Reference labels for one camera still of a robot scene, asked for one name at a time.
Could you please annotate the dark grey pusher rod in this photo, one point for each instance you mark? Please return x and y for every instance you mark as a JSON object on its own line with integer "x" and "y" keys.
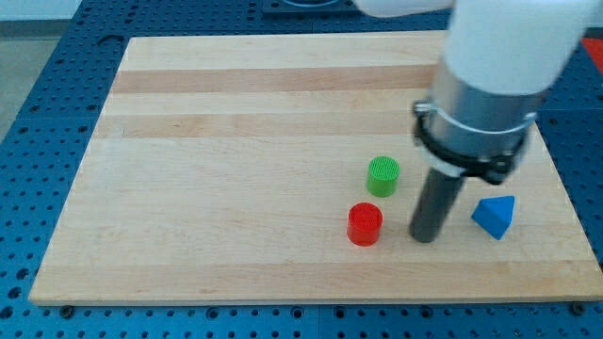
{"x": 438, "y": 195}

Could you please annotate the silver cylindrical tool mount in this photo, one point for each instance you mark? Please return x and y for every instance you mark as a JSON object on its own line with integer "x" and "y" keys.
{"x": 469, "y": 132}

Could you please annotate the green cylinder block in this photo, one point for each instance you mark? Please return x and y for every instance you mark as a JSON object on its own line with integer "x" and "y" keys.
{"x": 382, "y": 176}

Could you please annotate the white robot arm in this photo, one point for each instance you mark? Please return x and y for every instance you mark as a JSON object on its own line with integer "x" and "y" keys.
{"x": 498, "y": 61}

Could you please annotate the blue triangular prism block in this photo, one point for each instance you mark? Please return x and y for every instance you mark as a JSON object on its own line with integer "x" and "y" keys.
{"x": 495, "y": 215}

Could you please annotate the red cylinder block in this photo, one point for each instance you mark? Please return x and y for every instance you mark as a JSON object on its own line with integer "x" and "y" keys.
{"x": 364, "y": 224}

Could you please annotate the wooden board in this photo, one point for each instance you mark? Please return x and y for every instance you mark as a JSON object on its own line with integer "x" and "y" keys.
{"x": 222, "y": 171}

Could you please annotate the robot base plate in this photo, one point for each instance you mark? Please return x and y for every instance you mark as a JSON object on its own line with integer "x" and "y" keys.
{"x": 319, "y": 7}

